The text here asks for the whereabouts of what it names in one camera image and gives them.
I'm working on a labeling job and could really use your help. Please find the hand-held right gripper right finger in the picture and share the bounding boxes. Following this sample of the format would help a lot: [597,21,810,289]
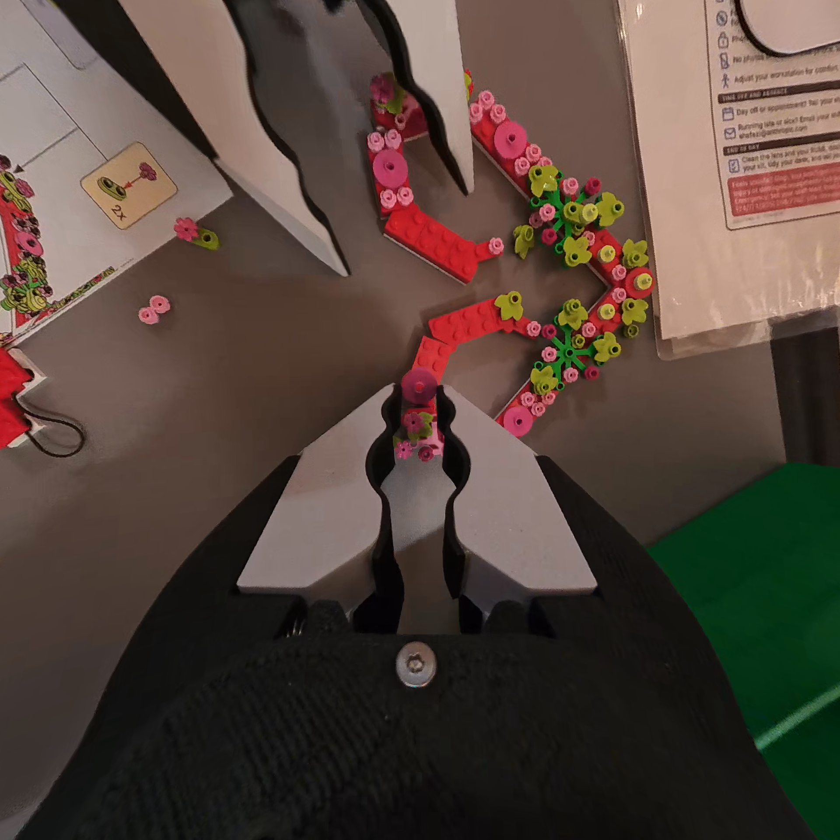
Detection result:
[436,384,599,634]

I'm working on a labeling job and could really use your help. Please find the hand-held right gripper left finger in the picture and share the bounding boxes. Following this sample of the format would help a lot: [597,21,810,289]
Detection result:
[236,384,403,634]

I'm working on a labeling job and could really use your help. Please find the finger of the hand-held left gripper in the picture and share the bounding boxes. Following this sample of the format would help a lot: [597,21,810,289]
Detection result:
[357,0,475,196]
[118,0,350,278]

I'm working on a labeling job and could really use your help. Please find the red lego heart wreath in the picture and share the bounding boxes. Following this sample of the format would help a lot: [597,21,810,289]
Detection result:
[369,69,657,463]

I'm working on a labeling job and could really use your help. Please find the pink flower lego lime base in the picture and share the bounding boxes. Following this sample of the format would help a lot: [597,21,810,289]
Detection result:
[174,217,222,252]

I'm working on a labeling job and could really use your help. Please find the lego instruction booklet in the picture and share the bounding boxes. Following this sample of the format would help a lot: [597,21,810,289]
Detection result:
[0,0,234,349]

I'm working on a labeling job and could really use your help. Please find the green plastic bin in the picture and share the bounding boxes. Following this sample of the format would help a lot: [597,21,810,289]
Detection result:
[646,462,840,840]

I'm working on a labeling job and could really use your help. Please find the laminated printed sheet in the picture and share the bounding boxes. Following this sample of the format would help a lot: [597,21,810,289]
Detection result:
[617,0,840,361]

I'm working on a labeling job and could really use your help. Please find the white rounded tray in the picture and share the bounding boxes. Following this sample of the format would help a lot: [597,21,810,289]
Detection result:
[731,0,840,59]

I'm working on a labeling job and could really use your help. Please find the red lego ornament black cord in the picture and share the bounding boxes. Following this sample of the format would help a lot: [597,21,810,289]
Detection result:
[0,346,86,459]

